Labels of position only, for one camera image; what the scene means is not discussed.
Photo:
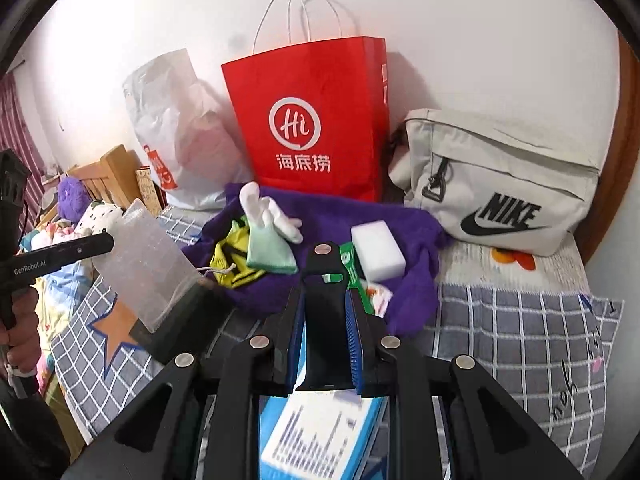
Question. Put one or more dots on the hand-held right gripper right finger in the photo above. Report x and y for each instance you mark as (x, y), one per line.
(356, 347)

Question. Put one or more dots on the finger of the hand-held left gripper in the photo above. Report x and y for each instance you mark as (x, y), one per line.
(85, 251)

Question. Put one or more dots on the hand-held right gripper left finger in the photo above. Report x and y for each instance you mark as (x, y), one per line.
(298, 345)

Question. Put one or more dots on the dark green tin box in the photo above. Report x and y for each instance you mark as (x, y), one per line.
(150, 270)

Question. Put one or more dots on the green plastic packet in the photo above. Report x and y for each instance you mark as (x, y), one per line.
(350, 265)

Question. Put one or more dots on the blue tissue pack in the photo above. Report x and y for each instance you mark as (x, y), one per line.
(320, 435)

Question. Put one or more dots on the white sock with mint cuff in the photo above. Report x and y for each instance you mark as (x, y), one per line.
(270, 252)

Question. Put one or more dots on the yellow mesh bag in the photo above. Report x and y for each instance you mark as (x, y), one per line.
(225, 260)

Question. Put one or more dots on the white glove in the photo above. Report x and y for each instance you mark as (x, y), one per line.
(287, 227)

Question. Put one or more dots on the person's left hand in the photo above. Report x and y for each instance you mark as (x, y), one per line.
(25, 330)

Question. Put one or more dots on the white dotted plush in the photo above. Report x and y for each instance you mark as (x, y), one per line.
(100, 215)

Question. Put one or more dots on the colourful printed quilt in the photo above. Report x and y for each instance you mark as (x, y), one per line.
(60, 290)

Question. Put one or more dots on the purple plush toy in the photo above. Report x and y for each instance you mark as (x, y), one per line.
(72, 197)

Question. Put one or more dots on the red striped curtain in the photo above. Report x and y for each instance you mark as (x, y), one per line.
(20, 125)

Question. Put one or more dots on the beige patterned box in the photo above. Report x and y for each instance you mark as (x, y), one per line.
(147, 185)

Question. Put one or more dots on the wooden headboard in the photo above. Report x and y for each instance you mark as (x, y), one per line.
(115, 165)

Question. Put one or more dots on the white sponge block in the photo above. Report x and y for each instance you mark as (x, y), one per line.
(377, 247)

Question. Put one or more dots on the purple towel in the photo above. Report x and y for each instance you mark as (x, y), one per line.
(320, 220)

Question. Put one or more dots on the grey checked blanket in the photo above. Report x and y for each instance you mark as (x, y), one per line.
(500, 340)

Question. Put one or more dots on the white plastic shopping bag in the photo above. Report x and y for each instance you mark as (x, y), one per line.
(165, 110)

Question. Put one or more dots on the white floral bedsheet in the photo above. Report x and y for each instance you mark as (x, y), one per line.
(500, 270)

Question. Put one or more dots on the beige sling bag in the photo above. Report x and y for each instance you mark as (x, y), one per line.
(500, 170)

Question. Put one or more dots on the red paper bag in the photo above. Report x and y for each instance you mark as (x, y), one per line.
(310, 85)

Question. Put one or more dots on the brown wooden door frame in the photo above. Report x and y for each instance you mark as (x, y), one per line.
(617, 160)

